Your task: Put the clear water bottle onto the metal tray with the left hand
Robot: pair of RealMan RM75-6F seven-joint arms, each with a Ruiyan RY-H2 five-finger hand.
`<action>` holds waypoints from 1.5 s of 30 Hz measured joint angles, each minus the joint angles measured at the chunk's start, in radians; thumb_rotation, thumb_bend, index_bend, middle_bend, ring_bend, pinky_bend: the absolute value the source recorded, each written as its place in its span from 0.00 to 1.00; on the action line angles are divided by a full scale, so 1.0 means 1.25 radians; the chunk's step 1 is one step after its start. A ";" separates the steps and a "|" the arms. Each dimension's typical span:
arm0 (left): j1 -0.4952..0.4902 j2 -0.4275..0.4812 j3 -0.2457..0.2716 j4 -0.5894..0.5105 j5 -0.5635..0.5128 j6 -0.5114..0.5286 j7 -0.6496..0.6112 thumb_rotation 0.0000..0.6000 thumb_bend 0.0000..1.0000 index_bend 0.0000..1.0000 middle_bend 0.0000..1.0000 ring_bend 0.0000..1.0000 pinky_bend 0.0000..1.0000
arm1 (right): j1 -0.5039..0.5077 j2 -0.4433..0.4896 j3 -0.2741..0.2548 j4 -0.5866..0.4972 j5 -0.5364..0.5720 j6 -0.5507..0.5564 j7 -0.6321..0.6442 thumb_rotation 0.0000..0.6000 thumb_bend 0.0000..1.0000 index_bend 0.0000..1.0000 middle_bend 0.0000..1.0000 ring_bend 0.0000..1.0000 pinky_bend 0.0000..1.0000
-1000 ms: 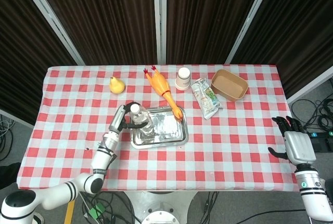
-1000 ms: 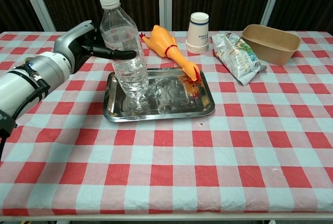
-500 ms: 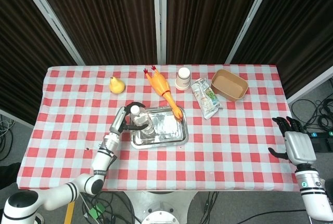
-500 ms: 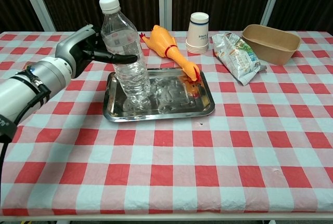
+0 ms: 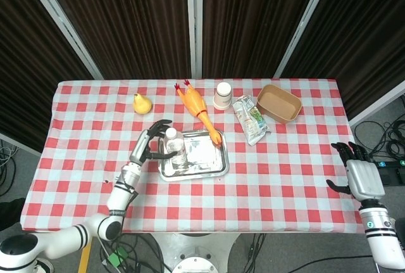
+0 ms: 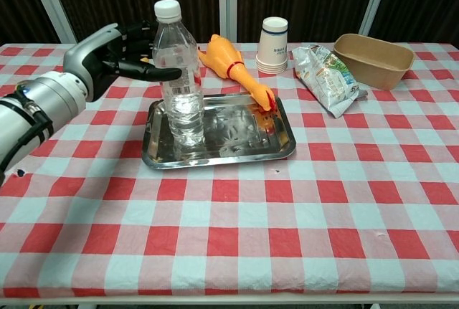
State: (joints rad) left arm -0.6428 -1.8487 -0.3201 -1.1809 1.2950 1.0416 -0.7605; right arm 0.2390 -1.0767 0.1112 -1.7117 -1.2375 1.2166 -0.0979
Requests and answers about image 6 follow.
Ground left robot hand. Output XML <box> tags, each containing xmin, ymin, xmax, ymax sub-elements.
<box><xmin>63</xmin><ymin>19</ymin><xmax>183</xmax><ymax>103</ymax></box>

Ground transparent plastic water bottle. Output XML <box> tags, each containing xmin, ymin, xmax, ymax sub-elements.
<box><xmin>152</xmin><ymin>0</ymin><xmax>207</xmax><ymax>153</ymax></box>

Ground rectangular metal tray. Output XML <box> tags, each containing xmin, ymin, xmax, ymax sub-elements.
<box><xmin>141</xmin><ymin>92</ymin><xmax>298</xmax><ymax>171</ymax></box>

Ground orange rubber chicken toy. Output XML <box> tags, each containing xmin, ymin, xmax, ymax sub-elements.
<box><xmin>196</xmin><ymin>34</ymin><xmax>278</xmax><ymax>113</ymax></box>

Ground white paper cup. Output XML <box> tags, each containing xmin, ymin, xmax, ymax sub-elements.
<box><xmin>255</xmin><ymin>62</ymin><xmax>289</xmax><ymax>71</ymax></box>
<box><xmin>256</xmin><ymin>16</ymin><xmax>289</xmax><ymax>64</ymax></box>
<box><xmin>255</xmin><ymin>58</ymin><xmax>289</xmax><ymax>67</ymax></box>
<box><xmin>255</xmin><ymin>65</ymin><xmax>289</xmax><ymax>75</ymax></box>

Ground red white checked tablecloth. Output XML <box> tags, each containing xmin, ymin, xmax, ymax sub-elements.
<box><xmin>0</xmin><ymin>42</ymin><xmax>459</xmax><ymax>298</ymax></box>

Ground crumpled silver snack bag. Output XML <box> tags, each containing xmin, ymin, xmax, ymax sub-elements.
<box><xmin>290</xmin><ymin>44</ymin><xmax>369</xmax><ymax>119</ymax></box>

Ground brown paper food box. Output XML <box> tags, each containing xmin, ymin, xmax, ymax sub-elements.
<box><xmin>333</xmin><ymin>33</ymin><xmax>417</xmax><ymax>91</ymax></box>

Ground white slanted frame post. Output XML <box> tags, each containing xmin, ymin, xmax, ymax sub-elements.
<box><xmin>358</xmin><ymin>0</ymin><xmax>394</xmax><ymax>37</ymax></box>
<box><xmin>23</xmin><ymin>0</ymin><xmax>78</xmax><ymax>44</ymax></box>

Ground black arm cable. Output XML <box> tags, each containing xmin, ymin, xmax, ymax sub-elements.
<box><xmin>0</xmin><ymin>90</ymin><xmax>55</xmax><ymax>176</ymax></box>

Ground white upright frame post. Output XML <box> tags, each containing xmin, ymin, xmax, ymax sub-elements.
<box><xmin>218</xmin><ymin>0</ymin><xmax>239</xmax><ymax>44</ymax></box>

